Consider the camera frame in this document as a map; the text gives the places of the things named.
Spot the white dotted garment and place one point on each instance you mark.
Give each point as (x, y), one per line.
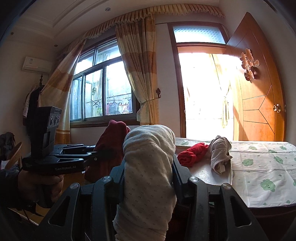
(149, 198)

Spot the orange wooden door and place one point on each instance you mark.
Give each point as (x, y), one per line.
(254, 118)

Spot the beige curtain left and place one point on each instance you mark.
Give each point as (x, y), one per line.
(57, 91)

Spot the coat rack with clothes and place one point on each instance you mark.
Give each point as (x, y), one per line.
(31, 102)

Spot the brass door knob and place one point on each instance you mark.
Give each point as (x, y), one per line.
(277, 108)

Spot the floral door decoration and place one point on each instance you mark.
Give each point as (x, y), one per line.
(248, 63)

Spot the beige curtain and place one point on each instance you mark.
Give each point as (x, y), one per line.
(137, 45)
(57, 91)

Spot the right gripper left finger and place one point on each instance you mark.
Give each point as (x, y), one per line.
(118, 176)

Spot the green patterned table cover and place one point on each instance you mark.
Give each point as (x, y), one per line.
(262, 173)

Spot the small red garment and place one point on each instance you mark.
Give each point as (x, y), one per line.
(193, 155)

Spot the dark red garment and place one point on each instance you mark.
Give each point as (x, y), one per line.
(110, 151)

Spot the person's left hand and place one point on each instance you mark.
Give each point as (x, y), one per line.
(36, 187)

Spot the curtain tieback hook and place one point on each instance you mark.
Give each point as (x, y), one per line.
(158, 91)

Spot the white air conditioner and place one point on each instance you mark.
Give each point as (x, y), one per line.
(36, 65)

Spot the beige curtain right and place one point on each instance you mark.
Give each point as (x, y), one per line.
(137, 45)

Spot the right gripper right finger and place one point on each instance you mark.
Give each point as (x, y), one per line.
(180, 180)

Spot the window with dark frame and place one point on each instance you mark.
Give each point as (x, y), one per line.
(100, 89)

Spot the beige garment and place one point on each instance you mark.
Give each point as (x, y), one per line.
(219, 154)

